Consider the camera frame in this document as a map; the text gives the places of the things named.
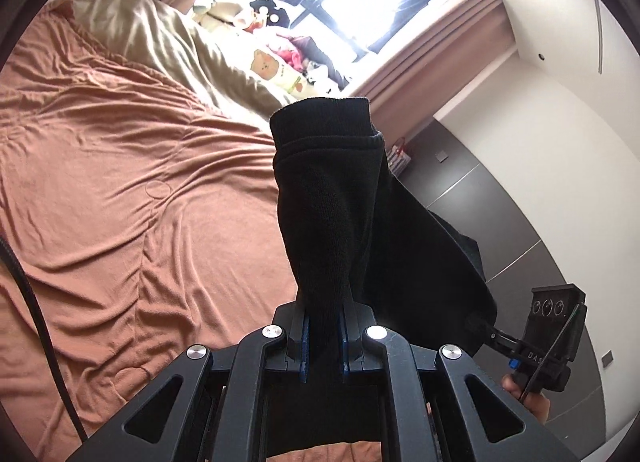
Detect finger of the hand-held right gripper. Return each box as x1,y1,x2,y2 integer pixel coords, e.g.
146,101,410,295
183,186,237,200
465,317,524,359

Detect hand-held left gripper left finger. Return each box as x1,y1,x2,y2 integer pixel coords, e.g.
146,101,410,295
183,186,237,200
65,302,311,462

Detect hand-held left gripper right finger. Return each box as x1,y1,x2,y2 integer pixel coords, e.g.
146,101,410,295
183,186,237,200
338,301,582,462

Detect black sweater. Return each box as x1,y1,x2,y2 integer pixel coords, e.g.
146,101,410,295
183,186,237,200
269,97,499,448

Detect person's right hand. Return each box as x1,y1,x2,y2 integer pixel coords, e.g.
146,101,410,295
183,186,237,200
501,372,552,426

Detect orange-brown blanket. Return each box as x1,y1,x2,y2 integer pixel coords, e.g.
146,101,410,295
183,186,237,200
0,0,382,462

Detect bear print pillow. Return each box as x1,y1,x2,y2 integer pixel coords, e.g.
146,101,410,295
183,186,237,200
239,39,314,99

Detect pink plush toy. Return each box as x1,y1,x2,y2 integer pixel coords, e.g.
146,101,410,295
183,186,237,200
271,33,307,71

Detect black plush toy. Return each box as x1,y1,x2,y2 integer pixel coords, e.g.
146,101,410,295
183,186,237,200
248,0,292,31

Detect beige plush toy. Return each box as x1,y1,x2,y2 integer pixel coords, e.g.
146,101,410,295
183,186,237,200
192,0,251,34

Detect beige duvet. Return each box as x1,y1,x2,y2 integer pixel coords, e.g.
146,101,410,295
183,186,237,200
59,0,302,129

